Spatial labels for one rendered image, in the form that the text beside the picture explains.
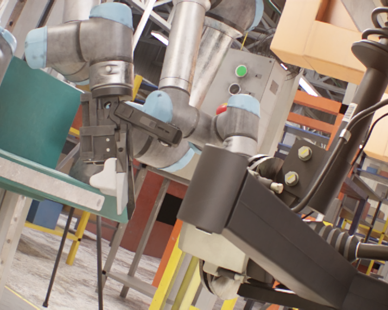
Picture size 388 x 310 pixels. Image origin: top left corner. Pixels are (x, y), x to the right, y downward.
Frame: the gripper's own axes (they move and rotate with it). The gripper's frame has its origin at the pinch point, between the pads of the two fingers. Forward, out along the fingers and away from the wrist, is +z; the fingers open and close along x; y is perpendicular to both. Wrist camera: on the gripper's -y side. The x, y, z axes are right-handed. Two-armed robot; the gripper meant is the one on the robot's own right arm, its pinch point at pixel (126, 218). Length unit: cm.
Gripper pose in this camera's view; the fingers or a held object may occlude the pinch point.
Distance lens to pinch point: 111.5
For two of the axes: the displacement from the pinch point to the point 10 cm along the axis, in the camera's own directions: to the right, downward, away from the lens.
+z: 0.6, 9.9, -1.4
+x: 0.0, -1.4, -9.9
